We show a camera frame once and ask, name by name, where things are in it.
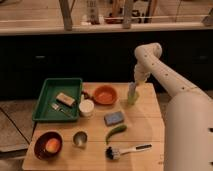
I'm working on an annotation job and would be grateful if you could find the pale green gripper finger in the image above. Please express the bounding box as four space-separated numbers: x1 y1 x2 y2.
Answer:
127 82 139 105

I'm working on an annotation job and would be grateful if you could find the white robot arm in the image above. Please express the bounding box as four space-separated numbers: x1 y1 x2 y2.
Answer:
134 43 213 171

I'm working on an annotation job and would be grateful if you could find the blue towel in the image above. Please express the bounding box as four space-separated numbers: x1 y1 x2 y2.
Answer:
104 111 124 126

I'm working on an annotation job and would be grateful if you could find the white plastic cup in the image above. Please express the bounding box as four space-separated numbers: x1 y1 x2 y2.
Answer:
79 99 94 117

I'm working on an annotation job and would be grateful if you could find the small metal cup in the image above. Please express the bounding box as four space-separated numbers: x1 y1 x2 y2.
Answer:
73 131 88 148

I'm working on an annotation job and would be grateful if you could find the orange bowl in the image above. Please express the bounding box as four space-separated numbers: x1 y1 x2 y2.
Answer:
93 85 117 105

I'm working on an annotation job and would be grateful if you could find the green chili pepper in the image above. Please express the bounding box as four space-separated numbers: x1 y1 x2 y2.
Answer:
105 124 127 144

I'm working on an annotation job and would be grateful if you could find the tan sponge block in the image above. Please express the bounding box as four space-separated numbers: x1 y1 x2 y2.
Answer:
56 93 75 107

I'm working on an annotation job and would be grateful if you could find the green plastic tray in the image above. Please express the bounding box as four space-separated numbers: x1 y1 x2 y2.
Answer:
32 78 82 122

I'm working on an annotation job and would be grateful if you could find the silver fork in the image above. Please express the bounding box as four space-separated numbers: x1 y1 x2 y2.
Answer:
51 103 71 118

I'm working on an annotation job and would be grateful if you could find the orange fruit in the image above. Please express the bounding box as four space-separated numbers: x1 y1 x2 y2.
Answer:
45 138 60 153

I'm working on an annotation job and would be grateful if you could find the dark brown bowl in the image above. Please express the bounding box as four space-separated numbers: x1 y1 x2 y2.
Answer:
34 131 62 160

